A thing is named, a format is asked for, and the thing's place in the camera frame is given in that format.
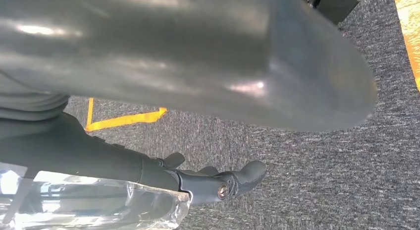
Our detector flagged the dark grey robot leg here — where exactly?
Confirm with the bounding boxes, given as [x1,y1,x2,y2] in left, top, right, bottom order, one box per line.
[295,0,364,26]

